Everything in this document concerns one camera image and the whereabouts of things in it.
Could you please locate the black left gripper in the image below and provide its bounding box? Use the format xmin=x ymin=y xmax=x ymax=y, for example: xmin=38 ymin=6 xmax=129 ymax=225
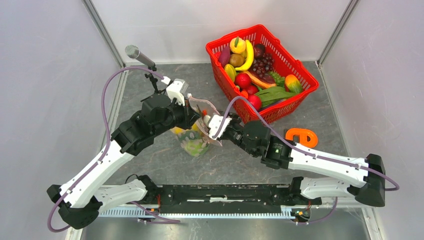
xmin=153 ymin=95 xmax=202 ymax=137

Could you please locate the yellow banana bunch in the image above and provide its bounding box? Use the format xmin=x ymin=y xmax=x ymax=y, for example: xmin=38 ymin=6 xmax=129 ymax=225
xmin=170 ymin=123 xmax=201 ymax=135

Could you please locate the brown twig nut bunch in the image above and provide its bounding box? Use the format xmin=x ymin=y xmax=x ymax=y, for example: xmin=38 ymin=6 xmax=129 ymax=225
xmin=196 ymin=104 xmax=204 ymax=118

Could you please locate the clear pink zip top bag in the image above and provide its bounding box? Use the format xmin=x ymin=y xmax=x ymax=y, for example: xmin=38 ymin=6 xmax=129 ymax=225
xmin=174 ymin=93 xmax=222 ymax=146

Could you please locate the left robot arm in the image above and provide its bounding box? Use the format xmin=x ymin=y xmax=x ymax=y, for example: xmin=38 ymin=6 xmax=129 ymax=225
xmin=46 ymin=94 xmax=201 ymax=230

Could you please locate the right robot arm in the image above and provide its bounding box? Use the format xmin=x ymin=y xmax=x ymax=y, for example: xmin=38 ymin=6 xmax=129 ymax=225
xmin=209 ymin=115 xmax=386 ymax=207

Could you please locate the red tomato toy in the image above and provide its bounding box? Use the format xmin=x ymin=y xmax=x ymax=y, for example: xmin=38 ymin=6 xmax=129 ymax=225
xmin=247 ymin=94 xmax=262 ymax=112

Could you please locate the black microphone tripod stand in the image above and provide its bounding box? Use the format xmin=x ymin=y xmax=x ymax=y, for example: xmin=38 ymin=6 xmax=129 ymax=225
xmin=140 ymin=65 xmax=166 ymax=103

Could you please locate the red pepper toy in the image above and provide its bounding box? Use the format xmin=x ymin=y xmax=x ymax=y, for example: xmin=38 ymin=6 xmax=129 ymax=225
xmin=244 ymin=84 xmax=259 ymax=96

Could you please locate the green leaf vegetable toy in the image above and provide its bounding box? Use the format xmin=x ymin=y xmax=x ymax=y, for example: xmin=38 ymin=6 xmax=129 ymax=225
xmin=255 ymin=86 xmax=297 ymax=108

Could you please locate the red apple toy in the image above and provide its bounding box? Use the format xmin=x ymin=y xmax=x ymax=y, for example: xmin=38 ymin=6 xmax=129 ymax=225
xmin=234 ymin=72 xmax=252 ymax=90

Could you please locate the papaya slice toy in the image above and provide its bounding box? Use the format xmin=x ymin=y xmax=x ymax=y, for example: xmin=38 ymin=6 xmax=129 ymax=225
xmin=243 ymin=71 xmax=277 ymax=89

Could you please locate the yellow green starfruit toy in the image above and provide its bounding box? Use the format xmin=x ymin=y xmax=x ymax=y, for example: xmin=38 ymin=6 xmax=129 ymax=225
xmin=224 ymin=63 xmax=237 ymax=82

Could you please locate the single yellow banana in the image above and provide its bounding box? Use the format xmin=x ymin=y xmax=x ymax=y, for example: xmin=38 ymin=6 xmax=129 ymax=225
xmin=235 ymin=39 xmax=255 ymax=72

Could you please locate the brown potato toy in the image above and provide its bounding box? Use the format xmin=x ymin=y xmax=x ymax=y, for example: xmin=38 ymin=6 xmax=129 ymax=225
xmin=228 ymin=53 xmax=245 ymax=68

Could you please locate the dark grape bunch toy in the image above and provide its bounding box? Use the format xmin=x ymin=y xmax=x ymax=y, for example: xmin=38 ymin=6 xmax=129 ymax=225
xmin=249 ymin=43 xmax=275 ymax=77

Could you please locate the mango toy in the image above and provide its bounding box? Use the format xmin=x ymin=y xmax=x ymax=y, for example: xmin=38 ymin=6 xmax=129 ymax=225
xmin=284 ymin=74 xmax=303 ymax=94

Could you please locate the purple sweet potato toy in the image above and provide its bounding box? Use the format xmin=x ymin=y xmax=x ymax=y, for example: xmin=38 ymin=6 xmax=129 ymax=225
xmin=218 ymin=45 xmax=231 ymax=67

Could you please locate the grey microphone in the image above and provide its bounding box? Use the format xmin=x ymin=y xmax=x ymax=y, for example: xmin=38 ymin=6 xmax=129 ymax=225
xmin=124 ymin=45 xmax=156 ymax=68

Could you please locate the red plastic basket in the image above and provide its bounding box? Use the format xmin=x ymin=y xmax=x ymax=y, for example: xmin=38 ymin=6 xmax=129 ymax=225
xmin=205 ymin=24 xmax=320 ymax=124

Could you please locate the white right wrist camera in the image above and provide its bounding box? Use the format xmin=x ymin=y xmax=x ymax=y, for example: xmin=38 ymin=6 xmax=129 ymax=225
xmin=203 ymin=114 xmax=232 ymax=140

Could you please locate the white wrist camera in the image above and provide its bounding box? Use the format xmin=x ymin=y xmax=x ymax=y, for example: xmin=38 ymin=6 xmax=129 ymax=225
xmin=203 ymin=114 xmax=232 ymax=140
xmin=161 ymin=76 xmax=189 ymax=106

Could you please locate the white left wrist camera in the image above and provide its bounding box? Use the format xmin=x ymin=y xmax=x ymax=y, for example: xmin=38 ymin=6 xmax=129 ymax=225
xmin=161 ymin=76 xmax=189 ymax=106

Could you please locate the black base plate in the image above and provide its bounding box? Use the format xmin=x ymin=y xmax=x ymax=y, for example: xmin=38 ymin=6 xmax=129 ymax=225
xmin=140 ymin=184 xmax=322 ymax=214

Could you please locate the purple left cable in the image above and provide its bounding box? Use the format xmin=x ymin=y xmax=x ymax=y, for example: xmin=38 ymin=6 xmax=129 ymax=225
xmin=46 ymin=66 xmax=181 ymax=233

